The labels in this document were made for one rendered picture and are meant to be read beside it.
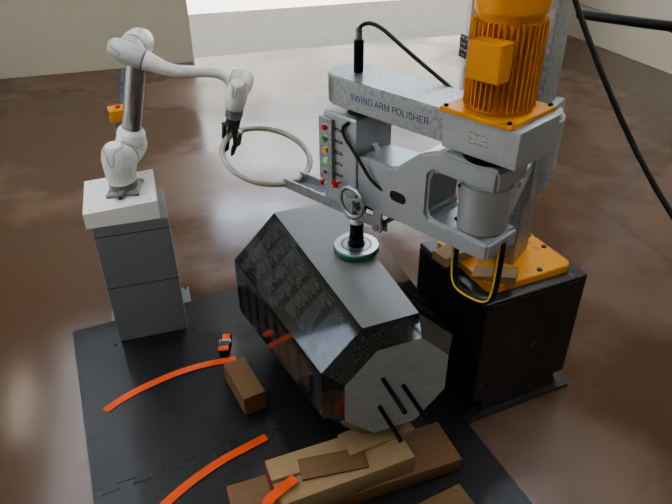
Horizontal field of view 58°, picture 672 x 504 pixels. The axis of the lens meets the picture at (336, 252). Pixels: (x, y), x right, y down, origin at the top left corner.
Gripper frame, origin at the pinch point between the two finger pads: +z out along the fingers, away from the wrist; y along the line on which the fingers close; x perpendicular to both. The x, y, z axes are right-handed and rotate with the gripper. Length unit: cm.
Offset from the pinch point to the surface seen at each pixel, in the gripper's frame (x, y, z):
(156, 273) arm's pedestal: -47, -7, 70
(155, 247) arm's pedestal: -44, -11, 54
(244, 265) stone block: -33, 41, 37
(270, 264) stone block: -35, 57, 22
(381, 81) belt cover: -18, 79, -89
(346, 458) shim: -86, 142, 44
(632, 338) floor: 91, 242, 49
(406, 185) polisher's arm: -33, 108, -63
